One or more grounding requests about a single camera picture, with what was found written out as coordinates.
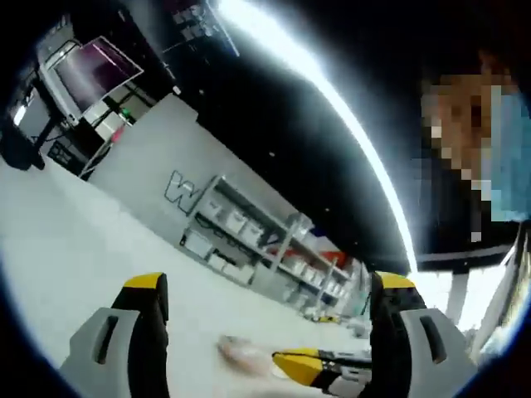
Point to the outlined wall letter sign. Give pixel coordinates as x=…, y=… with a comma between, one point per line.
x=181, y=191

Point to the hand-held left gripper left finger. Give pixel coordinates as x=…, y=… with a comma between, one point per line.
x=116, y=352

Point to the long ceiling light strip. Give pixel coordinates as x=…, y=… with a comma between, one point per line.
x=332, y=99

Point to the dark equipment cabinet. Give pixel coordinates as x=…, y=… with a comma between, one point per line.
x=68, y=155

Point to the flat white storage box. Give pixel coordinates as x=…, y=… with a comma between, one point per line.
x=198, y=244
x=216, y=260
x=238, y=273

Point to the clear resealable bag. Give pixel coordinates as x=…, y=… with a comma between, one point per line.
x=245, y=355

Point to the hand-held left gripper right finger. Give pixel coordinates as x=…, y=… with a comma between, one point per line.
x=419, y=356

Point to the pink hanging object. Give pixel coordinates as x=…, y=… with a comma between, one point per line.
x=118, y=135

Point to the row of small white bins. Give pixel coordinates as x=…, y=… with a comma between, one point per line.
x=315, y=275

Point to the computer monitor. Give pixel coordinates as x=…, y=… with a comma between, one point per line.
x=95, y=70

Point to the yellow black tool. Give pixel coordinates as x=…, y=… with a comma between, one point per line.
x=327, y=320

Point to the grey metal shelving rack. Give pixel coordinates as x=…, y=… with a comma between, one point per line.
x=286, y=244

